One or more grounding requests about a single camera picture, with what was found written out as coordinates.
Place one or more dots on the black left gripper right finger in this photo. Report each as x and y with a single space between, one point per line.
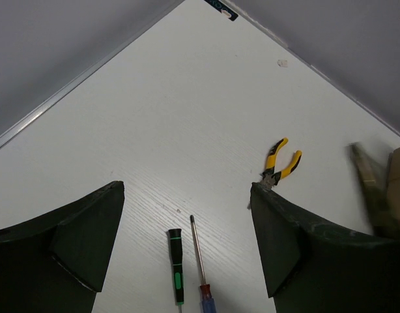
313 265

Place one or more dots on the tan plastic toolbox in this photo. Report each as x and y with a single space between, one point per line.
380 188

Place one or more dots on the dark blue table label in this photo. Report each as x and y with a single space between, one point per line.
223 9

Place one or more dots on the red blue handled screwdriver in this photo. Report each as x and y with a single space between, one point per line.
207 300

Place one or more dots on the black green precision screwdriver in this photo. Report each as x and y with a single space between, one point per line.
175 250

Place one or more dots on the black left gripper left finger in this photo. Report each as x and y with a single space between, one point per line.
58 261

